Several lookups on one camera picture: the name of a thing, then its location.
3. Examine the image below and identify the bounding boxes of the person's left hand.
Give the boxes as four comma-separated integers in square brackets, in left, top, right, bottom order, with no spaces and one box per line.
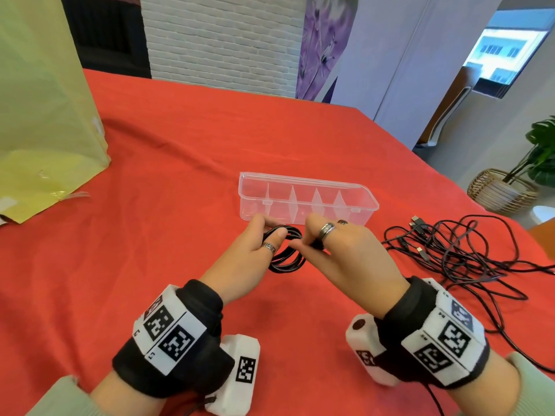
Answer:
[199,214,289,306]

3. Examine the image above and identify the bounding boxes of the person's right hand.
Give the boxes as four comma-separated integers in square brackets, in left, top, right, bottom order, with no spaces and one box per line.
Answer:
[289,213,409,319]

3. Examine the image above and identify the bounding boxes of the person's left forearm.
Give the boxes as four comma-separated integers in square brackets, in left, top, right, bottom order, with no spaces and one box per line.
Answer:
[26,370,174,416]

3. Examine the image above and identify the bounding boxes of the person's right forearm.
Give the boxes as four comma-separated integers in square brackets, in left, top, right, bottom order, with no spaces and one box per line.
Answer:
[447,351,555,416]

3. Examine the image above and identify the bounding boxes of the clear plastic compartment box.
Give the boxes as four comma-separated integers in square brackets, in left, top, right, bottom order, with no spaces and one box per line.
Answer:
[238,171,380,226]

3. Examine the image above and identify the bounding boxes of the red tablecloth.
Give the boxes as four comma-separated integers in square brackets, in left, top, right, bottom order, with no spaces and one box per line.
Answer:
[0,69,555,416]

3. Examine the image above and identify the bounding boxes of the right black marker wristband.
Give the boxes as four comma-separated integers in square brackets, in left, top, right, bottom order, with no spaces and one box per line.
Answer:
[375,276,491,390]

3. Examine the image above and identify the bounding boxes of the black marker wristband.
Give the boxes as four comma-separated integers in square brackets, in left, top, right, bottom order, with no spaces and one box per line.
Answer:
[112,279,237,399]
[375,276,491,390]

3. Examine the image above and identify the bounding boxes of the left black marker wristband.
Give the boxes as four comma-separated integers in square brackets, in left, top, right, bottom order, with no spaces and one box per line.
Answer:
[112,279,237,399]

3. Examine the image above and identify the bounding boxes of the wicker plant basket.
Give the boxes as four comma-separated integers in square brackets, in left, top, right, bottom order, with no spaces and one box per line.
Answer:
[467,168,540,216]

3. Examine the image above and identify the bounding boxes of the white partition panel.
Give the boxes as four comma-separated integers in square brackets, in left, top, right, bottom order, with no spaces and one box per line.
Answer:
[331,0,506,150]

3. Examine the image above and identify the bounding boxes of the purple flower banner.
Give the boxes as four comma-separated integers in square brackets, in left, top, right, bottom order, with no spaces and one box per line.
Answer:
[296,0,360,103]

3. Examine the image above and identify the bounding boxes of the green potted plant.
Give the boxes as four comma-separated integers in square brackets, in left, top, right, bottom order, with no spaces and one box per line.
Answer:
[502,116,555,189]

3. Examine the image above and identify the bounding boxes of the yellow-green plastic bag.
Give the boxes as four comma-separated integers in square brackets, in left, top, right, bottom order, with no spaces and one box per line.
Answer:
[0,0,112,225]

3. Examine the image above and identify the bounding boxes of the tangled black cables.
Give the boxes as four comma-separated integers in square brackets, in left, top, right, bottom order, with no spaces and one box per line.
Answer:
[382,214,555,373]

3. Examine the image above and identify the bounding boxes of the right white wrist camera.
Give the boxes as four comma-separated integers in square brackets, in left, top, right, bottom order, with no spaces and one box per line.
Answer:
[345,313,400,388]

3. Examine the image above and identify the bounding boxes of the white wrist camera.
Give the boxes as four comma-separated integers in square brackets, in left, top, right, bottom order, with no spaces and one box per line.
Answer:
[345,313,400,388]
[204,334,261,416]

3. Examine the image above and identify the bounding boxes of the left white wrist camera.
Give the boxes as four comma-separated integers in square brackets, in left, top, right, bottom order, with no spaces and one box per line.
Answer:
[204,334,261,416]

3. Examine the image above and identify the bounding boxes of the wooden chair with white frame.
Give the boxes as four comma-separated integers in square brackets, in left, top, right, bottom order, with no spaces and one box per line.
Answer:
[415,66,478,148]

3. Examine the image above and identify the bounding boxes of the thin black wrist camera cable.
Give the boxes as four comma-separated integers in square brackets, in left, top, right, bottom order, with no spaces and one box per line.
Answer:
[426,385,445,416]

